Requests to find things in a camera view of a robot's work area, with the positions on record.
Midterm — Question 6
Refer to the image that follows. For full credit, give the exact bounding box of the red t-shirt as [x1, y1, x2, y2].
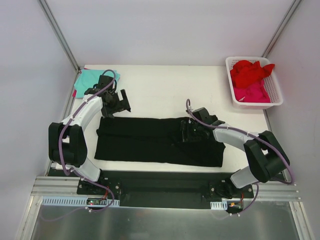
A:
[230, 60, 275, 89]

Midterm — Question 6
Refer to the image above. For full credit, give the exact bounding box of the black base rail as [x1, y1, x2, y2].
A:
[49, 170, 254, 210]

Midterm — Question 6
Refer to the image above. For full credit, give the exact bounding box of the right aluminium frame post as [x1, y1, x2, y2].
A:
[258, 0, 303, 59]

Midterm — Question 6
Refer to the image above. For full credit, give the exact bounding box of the white plastic basket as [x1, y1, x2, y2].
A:
[225, 56, 283, 110]

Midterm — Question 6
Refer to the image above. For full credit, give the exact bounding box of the magenta t-shirt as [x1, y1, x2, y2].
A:
[233, 80, 271, 103]

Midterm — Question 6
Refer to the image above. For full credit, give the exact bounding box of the folded teal t-shirt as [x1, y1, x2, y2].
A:
[87, 68, 104, 88]

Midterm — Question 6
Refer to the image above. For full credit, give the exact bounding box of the aluminium frame post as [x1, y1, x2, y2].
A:
[37, 0, 81, 73]
[258, 0, 303, 59]

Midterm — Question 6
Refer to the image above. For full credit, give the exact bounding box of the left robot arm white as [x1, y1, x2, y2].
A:
[48, 69, 131, 195]

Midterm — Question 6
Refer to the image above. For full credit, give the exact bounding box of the folded pink t-shirt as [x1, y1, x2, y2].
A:
[72, 68, 90, 99]

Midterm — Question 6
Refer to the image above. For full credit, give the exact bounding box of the black t-shirt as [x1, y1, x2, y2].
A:
[94, 117, 224, 167]

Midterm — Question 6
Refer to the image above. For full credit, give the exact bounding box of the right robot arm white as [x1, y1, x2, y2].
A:
[181, 106, 290, 198]

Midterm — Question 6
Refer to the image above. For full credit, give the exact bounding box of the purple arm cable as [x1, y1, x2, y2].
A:
[185, 98, 296, 213]
[58, 69, 118, 208]

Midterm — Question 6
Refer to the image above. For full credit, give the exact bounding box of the left aluminium frame post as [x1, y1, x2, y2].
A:
[37, 0, 81, 73]

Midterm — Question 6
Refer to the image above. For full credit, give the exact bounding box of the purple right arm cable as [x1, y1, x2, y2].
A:
[185, 98, 296, 213]

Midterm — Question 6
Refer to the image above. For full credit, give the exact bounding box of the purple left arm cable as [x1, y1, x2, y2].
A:
[58, 69, 118, 208]

